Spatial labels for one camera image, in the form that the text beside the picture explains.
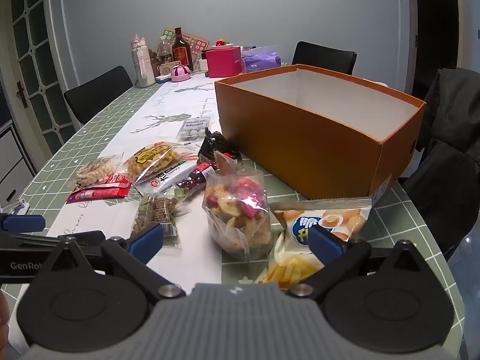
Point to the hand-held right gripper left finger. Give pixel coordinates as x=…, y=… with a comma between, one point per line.
x=147, y=238

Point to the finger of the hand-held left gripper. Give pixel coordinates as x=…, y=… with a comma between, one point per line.
x=67, y=239
x=22, y=222

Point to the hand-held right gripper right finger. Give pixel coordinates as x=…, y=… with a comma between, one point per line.
x=325, y=243

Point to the brown nut bar packet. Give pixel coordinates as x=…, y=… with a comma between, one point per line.
x=155, y=212

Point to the white fries snack bag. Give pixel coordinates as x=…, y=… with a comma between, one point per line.
x=296, y=266

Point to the red snack packet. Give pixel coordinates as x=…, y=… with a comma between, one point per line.
x=101, y=190

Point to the white green-label snack packet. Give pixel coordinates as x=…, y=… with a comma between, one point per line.
x=167, y=176

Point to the puffed rice cake packet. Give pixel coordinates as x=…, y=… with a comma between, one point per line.
x=98, y=168

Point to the yellow twisted snack packet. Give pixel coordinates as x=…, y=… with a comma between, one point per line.
x=155, y=159

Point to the mixed dried fruit bag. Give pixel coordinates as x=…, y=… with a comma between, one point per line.
x=240, y=210

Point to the orange cardboard box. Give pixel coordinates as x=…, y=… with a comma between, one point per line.
x=307, y=150

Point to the white candy balls packet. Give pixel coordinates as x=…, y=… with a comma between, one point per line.
x=194, y=131

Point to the black snack packet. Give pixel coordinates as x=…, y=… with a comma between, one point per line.
x=217, y=142

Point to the white cabinet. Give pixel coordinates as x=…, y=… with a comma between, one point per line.
x=11, y=157

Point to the green checked tablecloth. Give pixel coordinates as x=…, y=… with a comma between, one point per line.
x=75, y=138

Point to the black jacket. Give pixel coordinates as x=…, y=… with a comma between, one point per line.
x=446, y=180

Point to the white deer-print table runner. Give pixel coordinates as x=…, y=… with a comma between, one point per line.
x=168, y=101

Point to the black chair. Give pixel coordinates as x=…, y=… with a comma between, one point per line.
x=97, y=90
x=324, y=56

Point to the glass-panel door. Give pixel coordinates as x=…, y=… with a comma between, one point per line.
x=33, y=63

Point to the pink round gadget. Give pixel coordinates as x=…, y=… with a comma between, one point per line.
x=181, y=74

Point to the small wooden radio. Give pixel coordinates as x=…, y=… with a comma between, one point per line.
x=165, y=69

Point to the clear plastic bottle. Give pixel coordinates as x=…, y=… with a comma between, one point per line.
x=164, y=50

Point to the pink gift box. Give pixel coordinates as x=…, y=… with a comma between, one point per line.
x=224, y=63

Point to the brown liquor bottle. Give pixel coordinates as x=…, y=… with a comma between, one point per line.
x=182, y=50

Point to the purple tissue pack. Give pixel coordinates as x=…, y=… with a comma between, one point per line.
x=260, y=60

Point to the dotted card board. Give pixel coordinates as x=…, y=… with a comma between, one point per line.
x=197, y=45

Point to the small red toy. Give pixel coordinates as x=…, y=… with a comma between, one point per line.
x=221, y=42

